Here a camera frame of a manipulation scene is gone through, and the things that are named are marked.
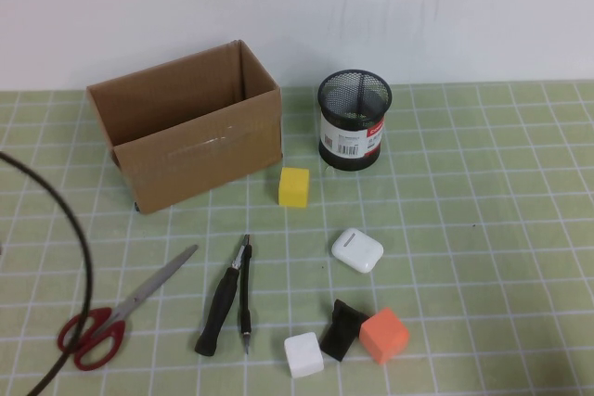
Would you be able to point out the black mesh pen holder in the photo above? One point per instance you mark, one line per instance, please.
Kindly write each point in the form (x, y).
(352, 136)

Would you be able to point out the black foam block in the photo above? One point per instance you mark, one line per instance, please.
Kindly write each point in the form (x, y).
(341, 331)

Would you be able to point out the white earbuds case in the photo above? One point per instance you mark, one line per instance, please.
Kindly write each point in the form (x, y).
(357, 250)

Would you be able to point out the orange foam block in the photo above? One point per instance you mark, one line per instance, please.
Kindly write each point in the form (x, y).
(384, 335)

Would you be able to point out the brown cardboard box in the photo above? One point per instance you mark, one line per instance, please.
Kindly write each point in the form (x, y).
(199, 164)

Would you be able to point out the green checked table cloth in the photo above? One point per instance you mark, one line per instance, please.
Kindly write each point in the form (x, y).
(464, 229)

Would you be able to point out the yellow foam block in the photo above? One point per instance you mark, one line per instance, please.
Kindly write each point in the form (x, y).
(293, 187)

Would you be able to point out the white foam block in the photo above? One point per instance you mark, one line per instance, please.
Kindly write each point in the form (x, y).
(304, 354)

